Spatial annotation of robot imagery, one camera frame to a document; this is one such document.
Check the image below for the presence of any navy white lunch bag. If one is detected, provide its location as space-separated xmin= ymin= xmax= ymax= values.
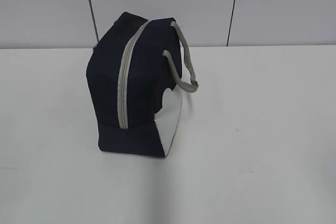
xmin=86 ymin=12 xmax=198 ymax=158

